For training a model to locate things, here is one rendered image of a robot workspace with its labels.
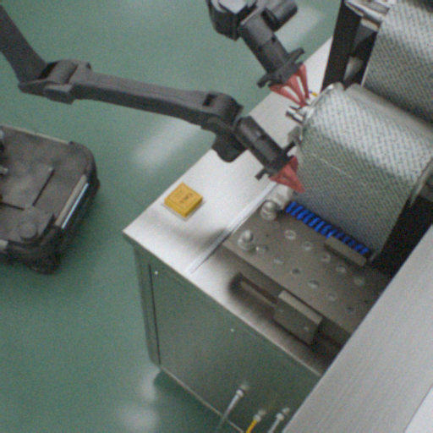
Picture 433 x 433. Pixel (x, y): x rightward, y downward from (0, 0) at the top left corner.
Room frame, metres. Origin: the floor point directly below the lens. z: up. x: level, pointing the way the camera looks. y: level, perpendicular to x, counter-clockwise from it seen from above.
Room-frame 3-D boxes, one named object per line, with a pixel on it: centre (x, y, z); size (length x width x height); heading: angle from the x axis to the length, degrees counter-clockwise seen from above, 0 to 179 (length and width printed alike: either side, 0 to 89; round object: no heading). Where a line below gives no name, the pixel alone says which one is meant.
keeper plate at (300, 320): (0.58, -0.18, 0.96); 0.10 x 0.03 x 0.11; 54
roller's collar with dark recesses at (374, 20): (1.12, -0.32, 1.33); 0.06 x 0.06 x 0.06; 54
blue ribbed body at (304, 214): (0.76, -0.25, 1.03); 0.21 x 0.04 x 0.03; 54
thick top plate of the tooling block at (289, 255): (0.66, -0.22, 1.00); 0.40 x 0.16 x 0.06; 54
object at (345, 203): (0.78, -0.26, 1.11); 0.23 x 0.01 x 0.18; 54
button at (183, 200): (0.91, 0.09, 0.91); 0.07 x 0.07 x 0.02; 54
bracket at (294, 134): (0.95, -0.19, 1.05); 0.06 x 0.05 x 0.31; 54
